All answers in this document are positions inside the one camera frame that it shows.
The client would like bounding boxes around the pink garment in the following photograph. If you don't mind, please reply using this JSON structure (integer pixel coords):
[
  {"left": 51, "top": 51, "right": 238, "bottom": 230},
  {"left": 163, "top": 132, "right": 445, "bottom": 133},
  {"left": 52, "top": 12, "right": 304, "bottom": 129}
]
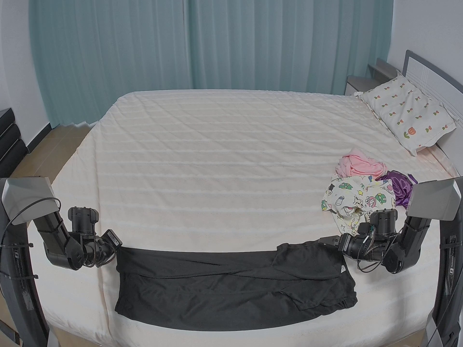
[{"left": 336, "top": 148, "right": 387, "bottom": 178}]

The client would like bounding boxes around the black cable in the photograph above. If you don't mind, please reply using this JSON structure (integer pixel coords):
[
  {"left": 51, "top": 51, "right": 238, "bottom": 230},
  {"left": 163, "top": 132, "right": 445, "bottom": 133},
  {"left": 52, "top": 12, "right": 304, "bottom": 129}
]
[
  {"left": 356, "top": 258, "right": 385, "bottom": 273},
  {"left": 5, "top": 197, "right": 61, "bottom": 227}
]

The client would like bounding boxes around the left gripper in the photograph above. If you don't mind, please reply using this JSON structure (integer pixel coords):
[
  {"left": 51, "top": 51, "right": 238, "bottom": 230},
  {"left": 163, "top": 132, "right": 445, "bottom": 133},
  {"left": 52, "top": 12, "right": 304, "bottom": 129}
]
[{"left": 95, "top": 239, "right": 117, "bottom": 267}]

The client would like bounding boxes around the white printed pyjama garment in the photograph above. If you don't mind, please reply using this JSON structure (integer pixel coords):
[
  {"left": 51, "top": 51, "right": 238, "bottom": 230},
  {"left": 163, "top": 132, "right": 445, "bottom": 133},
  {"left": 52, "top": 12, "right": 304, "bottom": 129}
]
[{"left": 321, "top": 175, "right": 396, "bottom": 232}]

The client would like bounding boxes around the white printed pillow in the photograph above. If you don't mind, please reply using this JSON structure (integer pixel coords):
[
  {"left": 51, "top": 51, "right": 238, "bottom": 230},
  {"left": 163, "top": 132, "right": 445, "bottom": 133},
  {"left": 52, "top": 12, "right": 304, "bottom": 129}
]
[{"left": 358, "top": 74, "right": 457, "bottom": 156}]

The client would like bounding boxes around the purple garment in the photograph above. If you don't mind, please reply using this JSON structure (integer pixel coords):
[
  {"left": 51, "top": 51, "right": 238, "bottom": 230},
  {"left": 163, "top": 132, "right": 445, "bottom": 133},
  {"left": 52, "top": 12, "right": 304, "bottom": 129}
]
[{"left": 380, "top": 170, "right": 418, "bottom": 209}]

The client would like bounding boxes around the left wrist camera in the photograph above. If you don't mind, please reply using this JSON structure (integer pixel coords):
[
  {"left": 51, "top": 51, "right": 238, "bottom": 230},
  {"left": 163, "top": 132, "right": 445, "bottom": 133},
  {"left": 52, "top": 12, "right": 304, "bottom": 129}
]
[{"left": 104, "top": 229, "right": 122, "bottom": 248}]

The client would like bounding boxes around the bed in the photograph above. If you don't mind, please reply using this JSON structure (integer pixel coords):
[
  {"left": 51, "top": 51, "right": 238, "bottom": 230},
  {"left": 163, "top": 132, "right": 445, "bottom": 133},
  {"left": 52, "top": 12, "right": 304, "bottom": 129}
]
[{"left": 34, "top": 49, "right": 463, "bottom": 347}]

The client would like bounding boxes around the blue-green curtain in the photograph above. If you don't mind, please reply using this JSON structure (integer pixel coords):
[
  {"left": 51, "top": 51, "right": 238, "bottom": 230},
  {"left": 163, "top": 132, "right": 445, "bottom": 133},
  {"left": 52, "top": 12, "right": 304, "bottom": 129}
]
[
  {"left": 29, "top": 0, "right": 192, "bottom": 128},
  {"left": 188, "top": 0, "right": 395, "bottom": 95}
]

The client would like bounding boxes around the black chest of drawers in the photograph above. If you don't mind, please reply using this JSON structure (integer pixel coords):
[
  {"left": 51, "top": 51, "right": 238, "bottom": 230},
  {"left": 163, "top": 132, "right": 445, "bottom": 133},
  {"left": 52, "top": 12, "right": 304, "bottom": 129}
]
[{"left": 0, "top": 108, "right": 27, "bottom": 174}]

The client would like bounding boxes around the black T-shirt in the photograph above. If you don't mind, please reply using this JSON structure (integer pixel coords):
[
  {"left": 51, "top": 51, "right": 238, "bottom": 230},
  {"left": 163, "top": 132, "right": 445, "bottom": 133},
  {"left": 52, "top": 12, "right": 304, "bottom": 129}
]
[{"left": 115, "top": 241, "right": 359, "bottom": 332}]

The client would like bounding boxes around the grey bedside table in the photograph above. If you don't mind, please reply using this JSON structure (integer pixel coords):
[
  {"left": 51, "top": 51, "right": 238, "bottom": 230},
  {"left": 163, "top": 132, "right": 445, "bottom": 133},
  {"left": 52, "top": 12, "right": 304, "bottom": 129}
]
[{"left": 345, "top": 58, "right": 400, "bottom": 97}]

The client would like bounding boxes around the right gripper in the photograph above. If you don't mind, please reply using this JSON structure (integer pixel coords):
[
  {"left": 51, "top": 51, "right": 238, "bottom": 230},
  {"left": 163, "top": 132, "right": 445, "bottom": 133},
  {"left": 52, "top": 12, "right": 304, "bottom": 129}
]
[{"left": 340, "top": 234, "right": 367, "bottom": 259}]

